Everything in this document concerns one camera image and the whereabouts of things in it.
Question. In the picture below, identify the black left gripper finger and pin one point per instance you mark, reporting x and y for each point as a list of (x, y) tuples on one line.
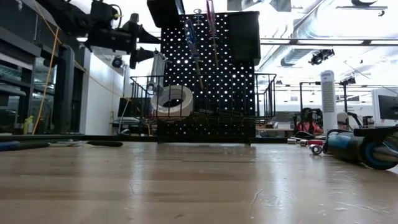
[(143, 35), (140, 54)]

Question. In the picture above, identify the white masking tape roll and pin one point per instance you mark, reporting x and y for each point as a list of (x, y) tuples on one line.
[(155, 105)]

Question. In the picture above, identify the black metal pegboard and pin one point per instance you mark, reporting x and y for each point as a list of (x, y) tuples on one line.
[(230, 93)]

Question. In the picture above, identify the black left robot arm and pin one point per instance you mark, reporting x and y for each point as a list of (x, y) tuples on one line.
[(71, 15)]

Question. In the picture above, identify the black distant robot arm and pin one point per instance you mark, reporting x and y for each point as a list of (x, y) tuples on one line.
[(354, 118)]

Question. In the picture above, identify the round black lamp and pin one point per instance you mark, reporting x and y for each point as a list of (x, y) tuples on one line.
[(117, 62)]

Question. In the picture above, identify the small black screen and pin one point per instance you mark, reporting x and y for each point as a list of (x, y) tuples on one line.
[(133, 107)]

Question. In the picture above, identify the black shelving unit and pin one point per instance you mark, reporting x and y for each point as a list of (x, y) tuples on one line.
[(18, 77)]

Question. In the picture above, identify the tall black pegboard bin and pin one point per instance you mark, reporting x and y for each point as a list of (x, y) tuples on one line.
[(244, 37)]

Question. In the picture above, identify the yellow-green spray bottle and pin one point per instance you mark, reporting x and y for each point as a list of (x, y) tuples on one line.
[(28, 124)]

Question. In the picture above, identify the red and blue pliers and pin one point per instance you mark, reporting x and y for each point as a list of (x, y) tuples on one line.
[(7, 146)]

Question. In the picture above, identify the black ceiling spotlight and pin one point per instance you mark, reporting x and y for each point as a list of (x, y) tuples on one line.
[(320, 57)]

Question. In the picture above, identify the person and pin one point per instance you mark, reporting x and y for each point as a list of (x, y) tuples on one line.
[(308, 126)]

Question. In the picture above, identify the white tower fan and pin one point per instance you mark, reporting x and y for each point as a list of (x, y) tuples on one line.
[(329, 102)]

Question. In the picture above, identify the black computer monitor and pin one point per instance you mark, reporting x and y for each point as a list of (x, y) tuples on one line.
[(388, 109)]

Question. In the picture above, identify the black pipe post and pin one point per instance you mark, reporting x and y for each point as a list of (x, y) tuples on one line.
[(63, 93)]

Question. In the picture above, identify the grey ceiling duct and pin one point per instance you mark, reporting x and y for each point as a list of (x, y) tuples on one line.
[(295, 56)]

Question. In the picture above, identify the black pole frame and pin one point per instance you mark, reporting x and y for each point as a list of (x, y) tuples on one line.
[(301, 96)]

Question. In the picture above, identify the black stand with camera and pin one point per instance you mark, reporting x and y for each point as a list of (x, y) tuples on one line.
[(345, 102)]

